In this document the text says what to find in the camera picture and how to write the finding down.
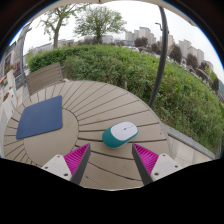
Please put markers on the curved black lamp post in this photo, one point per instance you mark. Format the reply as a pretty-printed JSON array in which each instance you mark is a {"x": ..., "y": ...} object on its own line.
[{"x": 162, "y": 60}]

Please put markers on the slatted wooden chair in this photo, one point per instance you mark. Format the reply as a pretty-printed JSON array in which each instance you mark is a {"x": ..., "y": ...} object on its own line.
[{"x": 43, "y": 78}]

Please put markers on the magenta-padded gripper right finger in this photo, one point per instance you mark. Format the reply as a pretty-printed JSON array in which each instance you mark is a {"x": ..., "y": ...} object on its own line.
[{"x": 165, "y": 166}]

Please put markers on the dark blue mouse pad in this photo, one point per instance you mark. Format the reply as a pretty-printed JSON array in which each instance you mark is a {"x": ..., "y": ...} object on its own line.
[{"x": 40, "y": 117}]

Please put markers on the grey metal post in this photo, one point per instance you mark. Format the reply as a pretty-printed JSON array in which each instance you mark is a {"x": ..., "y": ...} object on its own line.
[{"x": 22, "y": 63}]

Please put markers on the distant apartment buildings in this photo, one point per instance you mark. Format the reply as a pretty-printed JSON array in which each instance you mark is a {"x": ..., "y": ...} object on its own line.
[{"x": 186, "y": 48}]

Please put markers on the round-crowned green tree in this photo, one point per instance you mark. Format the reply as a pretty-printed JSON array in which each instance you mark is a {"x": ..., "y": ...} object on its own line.
[{"x": 99, "y": 21}]

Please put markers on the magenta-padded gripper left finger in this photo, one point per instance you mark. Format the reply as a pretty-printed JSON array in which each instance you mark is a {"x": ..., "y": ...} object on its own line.
[{"x": 59, "y": 165}]

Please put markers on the white and teal computer mouse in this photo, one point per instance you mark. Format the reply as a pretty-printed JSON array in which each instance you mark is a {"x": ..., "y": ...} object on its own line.
[{"x": 120, "y": 134}]

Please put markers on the tall thin-crowned tree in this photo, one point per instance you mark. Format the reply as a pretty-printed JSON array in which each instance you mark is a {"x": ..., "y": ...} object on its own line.
[{"x": 56, "y": 31}]

